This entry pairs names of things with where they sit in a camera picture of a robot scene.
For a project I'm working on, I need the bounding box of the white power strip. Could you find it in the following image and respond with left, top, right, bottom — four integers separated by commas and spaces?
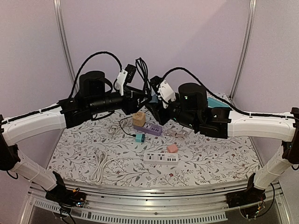
143, 152, 179, 166

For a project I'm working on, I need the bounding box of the black usb cable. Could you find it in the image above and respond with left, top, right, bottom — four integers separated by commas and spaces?
135, 57, 151, 98

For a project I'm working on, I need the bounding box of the floral table mat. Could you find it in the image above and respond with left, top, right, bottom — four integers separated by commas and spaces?
48, 111, 261, 188

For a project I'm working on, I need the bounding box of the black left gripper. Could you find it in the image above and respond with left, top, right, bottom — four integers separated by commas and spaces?
88, 85, 152, 115

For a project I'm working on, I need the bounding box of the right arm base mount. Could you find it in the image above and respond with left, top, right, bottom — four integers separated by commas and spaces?
226, 187, 266, 219

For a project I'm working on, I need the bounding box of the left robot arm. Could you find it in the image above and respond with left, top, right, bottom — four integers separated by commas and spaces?
0, 69, 139, 203

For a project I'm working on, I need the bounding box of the white power strip cable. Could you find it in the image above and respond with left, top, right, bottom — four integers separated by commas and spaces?
90, 150, 144, 185

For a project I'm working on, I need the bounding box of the beige cube socket adapter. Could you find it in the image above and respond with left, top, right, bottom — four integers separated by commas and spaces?
132, 112, 146, 127

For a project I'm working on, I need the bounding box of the right aluminium frame post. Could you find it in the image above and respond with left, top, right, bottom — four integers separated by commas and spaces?
229, 0, 257, 101

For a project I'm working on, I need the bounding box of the pink charger plug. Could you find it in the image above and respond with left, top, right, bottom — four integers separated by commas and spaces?
166, 144, 178, 154

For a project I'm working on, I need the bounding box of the left aluminium frame post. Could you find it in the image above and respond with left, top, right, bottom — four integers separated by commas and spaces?
53, 0, 75, 83

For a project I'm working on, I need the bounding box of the teal power strip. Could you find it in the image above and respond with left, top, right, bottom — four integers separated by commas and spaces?
207, 97, 230, 108

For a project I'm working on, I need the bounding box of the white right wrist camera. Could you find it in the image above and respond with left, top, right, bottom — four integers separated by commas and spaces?
150, 76, 176, 109

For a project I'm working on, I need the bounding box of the pink coiled cable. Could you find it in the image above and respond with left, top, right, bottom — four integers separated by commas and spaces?
166, 129, 187, 139

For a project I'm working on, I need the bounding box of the black charger cable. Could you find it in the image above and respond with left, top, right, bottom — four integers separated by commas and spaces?
119, 116, 137, 137

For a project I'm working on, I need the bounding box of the aluminium frame post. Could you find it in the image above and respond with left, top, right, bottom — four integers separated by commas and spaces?
53, 0, 75, 83
229, 0, 257, 101

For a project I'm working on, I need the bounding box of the light blue charger plug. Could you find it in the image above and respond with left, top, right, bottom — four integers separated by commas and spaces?
149, 94, 159, 104

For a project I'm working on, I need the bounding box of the teal charger plug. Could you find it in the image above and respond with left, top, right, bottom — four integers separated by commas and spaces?
135, 133, 145, 143

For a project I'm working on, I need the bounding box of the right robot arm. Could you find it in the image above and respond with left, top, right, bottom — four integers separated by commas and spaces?
146, 82, 299, 203

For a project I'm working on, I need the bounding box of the aluminium front rail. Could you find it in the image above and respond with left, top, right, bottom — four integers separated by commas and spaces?
20, 179, 292, 224

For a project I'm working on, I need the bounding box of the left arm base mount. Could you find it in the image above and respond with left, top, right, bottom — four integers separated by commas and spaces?
45, 186, 87, 207

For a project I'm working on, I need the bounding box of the purple power strip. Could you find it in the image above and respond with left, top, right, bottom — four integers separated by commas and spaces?
133, 122, 163, 136

